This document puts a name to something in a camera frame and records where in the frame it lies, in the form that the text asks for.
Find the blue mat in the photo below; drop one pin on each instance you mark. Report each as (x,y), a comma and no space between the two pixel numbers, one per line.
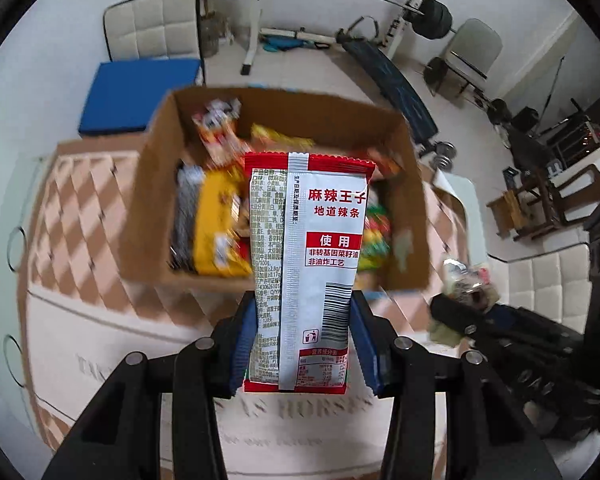
(140,95)

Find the yellow panda print snack packet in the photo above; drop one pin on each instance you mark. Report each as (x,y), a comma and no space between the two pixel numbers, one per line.
(280,137)

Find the brown basket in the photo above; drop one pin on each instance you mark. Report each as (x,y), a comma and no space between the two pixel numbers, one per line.
(212,30)

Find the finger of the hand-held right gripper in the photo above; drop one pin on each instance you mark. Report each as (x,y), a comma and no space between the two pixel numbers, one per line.
(502,317)
(455,317)

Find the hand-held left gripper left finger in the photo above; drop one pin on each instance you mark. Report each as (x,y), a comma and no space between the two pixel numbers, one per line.
(242,345)

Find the orange snack packet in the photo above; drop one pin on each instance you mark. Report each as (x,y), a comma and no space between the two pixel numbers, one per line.
(220,135)

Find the white barbell rack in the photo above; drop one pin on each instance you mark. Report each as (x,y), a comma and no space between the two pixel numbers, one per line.
(255,25)

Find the dumbbell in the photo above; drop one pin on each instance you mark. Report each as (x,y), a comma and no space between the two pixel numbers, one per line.
(442,155)

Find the dark silver snack packet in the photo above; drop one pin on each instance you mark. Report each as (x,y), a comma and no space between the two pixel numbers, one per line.
(185,220)

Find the dark weight bench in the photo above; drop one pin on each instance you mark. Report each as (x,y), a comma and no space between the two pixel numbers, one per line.
(395,85)

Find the green snack packet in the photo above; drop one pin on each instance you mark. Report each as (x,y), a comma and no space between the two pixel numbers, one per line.
(375,240)

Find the large yellow snack packet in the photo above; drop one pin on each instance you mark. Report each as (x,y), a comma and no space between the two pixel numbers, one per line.
(220,220)

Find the white padded chair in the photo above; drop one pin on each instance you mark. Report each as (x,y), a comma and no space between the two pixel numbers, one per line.
(545,280)
(150,25)

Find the red and white snack packet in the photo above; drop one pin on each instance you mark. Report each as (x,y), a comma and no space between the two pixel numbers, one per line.
(305,260)

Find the grey chair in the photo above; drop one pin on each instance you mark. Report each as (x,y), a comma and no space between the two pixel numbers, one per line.
(475,40)

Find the cardboard box with blue print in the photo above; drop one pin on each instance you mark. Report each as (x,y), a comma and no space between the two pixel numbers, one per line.
(150,210)

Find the metal storage rack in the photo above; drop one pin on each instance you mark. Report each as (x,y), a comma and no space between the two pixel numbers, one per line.
(575,140)

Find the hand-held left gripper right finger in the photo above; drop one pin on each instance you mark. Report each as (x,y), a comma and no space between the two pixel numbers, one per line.
(365,350)

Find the red orange cracker packet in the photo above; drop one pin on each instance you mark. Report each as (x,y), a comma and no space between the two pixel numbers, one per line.
(387,162)

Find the checkered printed tablecloth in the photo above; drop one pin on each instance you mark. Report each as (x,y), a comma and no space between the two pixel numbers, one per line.
(105,310)

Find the wooden chair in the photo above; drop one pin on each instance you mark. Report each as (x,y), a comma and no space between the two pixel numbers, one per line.
(530,210)

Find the clear bag of candies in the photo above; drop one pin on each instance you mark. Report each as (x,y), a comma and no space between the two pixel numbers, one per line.
(465,282)

